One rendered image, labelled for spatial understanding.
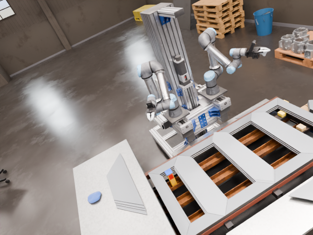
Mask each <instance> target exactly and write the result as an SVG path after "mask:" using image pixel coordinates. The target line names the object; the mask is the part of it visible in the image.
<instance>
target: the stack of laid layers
mask: <svg viewBox="0 0 313 235"><path fill-rule="evenodd" d="M277 109H279V110H281V111H283V112H285V113H287V114H289V115H291V116H293V117H295V118H297V119H299V120H301V121H302V122H304V123H306V124H308V125H310V126H312V127H313V122H311V121H309V120H307V119H305V118H303V117H301V116H299V115H297V114H295V113H293V112H291V111H289V110H287V109H285V108H283V107H281V106H279V105H276V106H275V107H273V108H271V109H270V110H268V111H266V113H268V114H270V113H271V112H273V111H275V110H277ZM250 125H252V126H254V127H255V128H257V129H259V130H260V131H262V132H263V133H264V134H266V135H267V136H269V137H271V138H272V139H274V140H275V141H277V142H278V143H280V144H281V145H283V146H284V147H286V148H287V149H289V150H290V151H292V152H293V153H295V154H297V155H298V154H300V153H301V152H299V151H297V150H296V149H294V148H293V147H291V146H290V145H288V144H287V143H285V142H284V141H282V140H280V139H279V138H277V137H276V136H274V135H272V134H271V133H269V132H268V131H266V130H265V129H263V128H262V127H260V126H258V125H257V124H255V123H254V122H252V121H250V122H248V123H246V124H244V125H243V126H241V127H239V128H237V129H236V130H234V131H232V132H231V133H229V134H230V135H232V136H233V135H234V134H236V133H238V132H239V131H241V130H243V129H244V128H246V127H248V126H250ZM213 147H215V148H216V149H217V150H218V151H219V152H220V153H221V154H222V155H223V156H224V157H225V158H227V159H228V160H229V161H230V162H231V163H232V164H233V165H234V166H235V167H236V168H237V169H238V170H239V171H240V172H241V173H242V174H243V175H244V176H245V177H246V178H247V179H248V180H249V181H251V182H252V183H254V182H263V183H273V185H271V186H270V187H268V188H267V189H266V190H264V191H262V192H261V193H259V194H258V195H256V196H254V197H253V198H251V199H250V200H248V201H247V202H245V203H244V204H242V205H241V206H239V207H238V208H236V209H234V210H233V211H231V212H230V213H229V214H227V215H225V216H224V217H222V218H221V219H219V220H218V221H216V222H215V223H213V224H211V225H210V226H208V227H207V228H205V229H204V230H202V231H201V232H199V233H198V234H196V235H201V234H202V233H204V232H205V231H207V230H208V229H210V228H212V227H213V226H215V225H216V224H218V223H219V222H221V221H222V220H224V219H225V218H227V217H228V216H230V215H231V214H233V213H235V212H236V211H238V210H239V209H241V208H242V207H244V206H245V205H247V204H248V203H250V202H251V201H253V200H255V199H256V198H258V197H259V196H261V195H262V194H264V193H265V192H267V191H268V190H270V189H271V188H273V187H274V186H276V185H278V184H279V183H280V182H282V181H284V180H285V179H287V178H288V177H290V176H291V175H293V174H294V173H296V172H297V171H299V170H300V169H302V168H303V167H305V166H307V165H308V164H310V163H311V162H313V159H312V160H310V161H308V162H307V163H305V164H304V165H302V166H301V167H299V168H298V169H296V170H295V171H293V172H291V173H290V174H288V175H287V176H285V177H284V178H282V179H281V180H279V181H278V182H276V183H275V170H274V169H273V181H267V180H255V179H254V178H253V177H252V176H250V175H249V174H248V173H247V172H246V171H245V170H244V169H243V168H241V167H240V166H239V165H238V164H237V163H236V162H235V161H234V160H232V159H231V158H230V157H229V156H228V155H227V154H226V153H225V152H223V151H222V150H221V149H220V148H219V147H218V146H217V145H216V144H214V143H212V144H210V145H209V146H207V147H205V148H204V149H202V150H200V151H198V152H197V153H195V154H193V155H192V156H191V158H192V159H193V160H194V158H196V157H197V156H199V155H201V154H202V153H204V152H206V151H207V150H209V149H211V148H213ZM194 161H195V160H194ZM195 162H196V161H195ZM196 164H197V165H198V163H197V162H196ZM198 166H199V165H198ZM199 167H200V166H199ZM200 168H201V167H200ZM170 169H171V171H174V170H175V172H176V173H177V174H178V176H179V177H180V179H181V180H182V182H183V183H184V184H185V186H186V187H187V189H188V190H189V192H190V193H191V195H192V196H193V197H194V199H195V200H196V202H197V203H198V205H199V206H200V207H201V209H202V210H203V212H204V213H205V214H206V213H207V212H206V210H205V209H204V207H203V206H202V205H201V203H200V202H199V200H198V199H197V198H196V196H195V195H194V193H193V192H192V191H191V189H190V188H189V186H188V185H187V184H186V182H185V181H184V179H183V178H182V176H181V175H180V174H179V172H178V171H177V169H176V168H175V167H174V166H173V167H172V168H170ZM201 169H202V168H201ZM202 171H203V172H204V170H203V169H202ZM204 173H205V172H204ZM205 174H206V173H205ZM165 175H166V173H165V172H163V173H161V174H160V176H161V177H162V179H163V181H164V182H165V184H166V186H167V187H168V189H169V191H170V192H171V194H172V196H173V197H174V199H175V201H176V202H177V204H178V206H179V207H180V209H181V211H182V212H183V214H184V216H185V218H186V219H187V221H188V223H189V224H190V223H191V222H190V221H189V219H188V217H187V216H186V214H185V212H184V211H183V209H182V208H181V206H180V204H179V203H178V201H177V200H176V198H175V196H174V194H173V193H172V191H171V190H170V188H169V186H168V185H167V183H166V181H165V180H164V178H163V176H165ZM206 175H207V174H206ZM207 177H208V178H209V179H210V177H209V176H208V175H207ZM210 180H211V179H210ZM211 181H212V180H211ZM212 182H213V181H212ZM213 184H214V185H215V186H216V184H215V183H214V182H213ZM216 187H217V186H216ZM217 188H218V187H217ZM218 190H219V191H220V192H221V190H220V189H219V188H218ZM221 193H222V192H221ZM222 194H223V193H222ZM223 195H224V194H223ZM224 197H225V198H226V199H227V197H226V196H225V195H224ZM227 200H228V199H227Z"/></svg>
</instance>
